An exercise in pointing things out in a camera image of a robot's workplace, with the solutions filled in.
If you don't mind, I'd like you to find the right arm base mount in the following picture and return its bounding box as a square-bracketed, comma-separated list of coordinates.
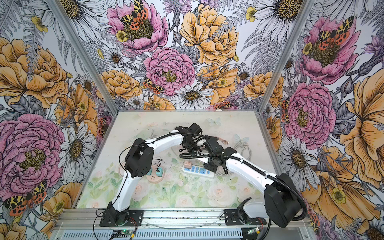
[224, 209, 267, 226]

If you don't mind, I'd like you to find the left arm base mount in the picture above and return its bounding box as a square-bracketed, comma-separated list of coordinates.
[99, 209, 144, 227]

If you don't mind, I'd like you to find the teal charger plug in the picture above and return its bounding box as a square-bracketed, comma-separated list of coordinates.
[146, 168, 153, 176]
[156, 167, 164, 178]

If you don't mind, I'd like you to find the grey white coiled cable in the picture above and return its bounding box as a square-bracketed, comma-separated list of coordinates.
[221, 140, 253, 176]

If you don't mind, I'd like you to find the pink brown charger plug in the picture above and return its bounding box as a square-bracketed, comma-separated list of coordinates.
[184, 161, 193, 169]

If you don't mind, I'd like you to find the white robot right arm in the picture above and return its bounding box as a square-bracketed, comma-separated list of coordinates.
[197, 138, 308, 228]

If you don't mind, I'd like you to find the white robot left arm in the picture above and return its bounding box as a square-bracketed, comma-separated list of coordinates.
[100, 123, 210, 227]

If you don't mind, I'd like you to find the white blue power strip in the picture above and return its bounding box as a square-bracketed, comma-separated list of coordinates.
[182, 165, 215, 179]

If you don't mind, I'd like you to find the aluminium front rail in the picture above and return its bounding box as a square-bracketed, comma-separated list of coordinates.
[51, 208, 315, 240]

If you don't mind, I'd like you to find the round pink power socket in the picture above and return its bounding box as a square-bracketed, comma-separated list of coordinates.
[146, 165, 165, 184]

